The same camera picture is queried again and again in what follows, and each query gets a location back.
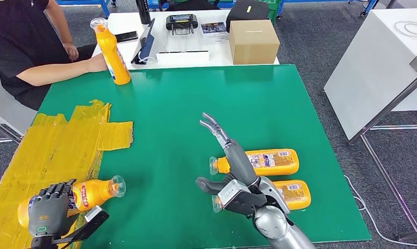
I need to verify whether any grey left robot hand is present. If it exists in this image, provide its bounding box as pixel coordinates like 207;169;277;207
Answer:
28;178;77;238

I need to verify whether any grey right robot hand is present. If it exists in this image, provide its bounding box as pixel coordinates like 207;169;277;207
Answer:
195;112;261;197

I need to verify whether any person's right hand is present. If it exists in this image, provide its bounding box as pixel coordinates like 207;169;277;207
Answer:
88;53;109;74

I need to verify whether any person's left hand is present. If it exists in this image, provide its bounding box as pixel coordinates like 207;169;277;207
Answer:
62;41;80;63

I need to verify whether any orange juice bottle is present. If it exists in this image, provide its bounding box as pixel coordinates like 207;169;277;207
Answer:
211;179;312;214
17;175;127;229
209;148;300;177
89;17;131;86

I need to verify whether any black smartphone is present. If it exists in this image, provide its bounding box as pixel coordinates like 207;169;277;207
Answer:
114;31;139;44

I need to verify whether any tablet in blue case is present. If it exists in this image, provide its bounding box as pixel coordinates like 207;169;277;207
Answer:
130;18;156;65

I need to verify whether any person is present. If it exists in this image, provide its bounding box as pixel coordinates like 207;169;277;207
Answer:
0;0;109;112

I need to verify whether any yellow tape patch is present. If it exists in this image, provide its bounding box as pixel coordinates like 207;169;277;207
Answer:
0;100;134;249

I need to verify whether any green table board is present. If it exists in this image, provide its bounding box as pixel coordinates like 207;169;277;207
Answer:
36;64;372;249

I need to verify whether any black flask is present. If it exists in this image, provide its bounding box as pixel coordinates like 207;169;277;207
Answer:
135;0;152;25

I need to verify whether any flat white box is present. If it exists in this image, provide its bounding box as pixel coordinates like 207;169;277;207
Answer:
156;50;211;66

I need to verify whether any white desk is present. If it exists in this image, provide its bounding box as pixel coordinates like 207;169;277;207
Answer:
0;62;38;144

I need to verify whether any black handheld controller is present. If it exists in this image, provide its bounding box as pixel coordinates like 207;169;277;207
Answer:
165;13;199;36

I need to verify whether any black chair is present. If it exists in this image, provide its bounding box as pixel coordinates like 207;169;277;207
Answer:
158;0;235;11

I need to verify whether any brown cardboard box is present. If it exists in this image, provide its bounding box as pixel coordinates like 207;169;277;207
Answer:
228;19;281;65

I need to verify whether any printed leaflet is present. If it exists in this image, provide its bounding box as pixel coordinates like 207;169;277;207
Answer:
200;21;229;42

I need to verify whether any black carrying case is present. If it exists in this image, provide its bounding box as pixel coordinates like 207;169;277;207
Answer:
225;0;270;33

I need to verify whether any large white table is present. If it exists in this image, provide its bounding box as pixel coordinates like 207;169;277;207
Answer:
323;8;417;141

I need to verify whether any green plastic crate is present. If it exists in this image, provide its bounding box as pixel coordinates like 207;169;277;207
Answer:
254;0;285;21

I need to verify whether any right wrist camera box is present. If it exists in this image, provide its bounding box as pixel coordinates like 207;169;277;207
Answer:
217;178;268;218

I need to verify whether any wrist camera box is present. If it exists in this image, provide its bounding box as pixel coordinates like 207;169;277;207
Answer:
62;205;110;241
217;178;268;218

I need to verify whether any thin white cable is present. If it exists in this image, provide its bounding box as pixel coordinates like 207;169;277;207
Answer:
137;50;158;65

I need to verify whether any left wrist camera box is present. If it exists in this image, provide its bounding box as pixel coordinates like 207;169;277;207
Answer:
62;205;110;241

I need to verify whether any blue metal cart frame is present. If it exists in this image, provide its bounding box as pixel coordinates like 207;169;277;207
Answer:
276;0;381;18
55;0;117;19

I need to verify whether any white floor cable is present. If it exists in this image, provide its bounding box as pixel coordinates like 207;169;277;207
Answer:
344;174;417;247

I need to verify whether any steel table frame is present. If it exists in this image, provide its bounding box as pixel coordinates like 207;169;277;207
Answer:
348;56;417;243

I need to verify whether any coiled white cable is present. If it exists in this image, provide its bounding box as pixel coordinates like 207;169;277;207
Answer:
394;20;417;41

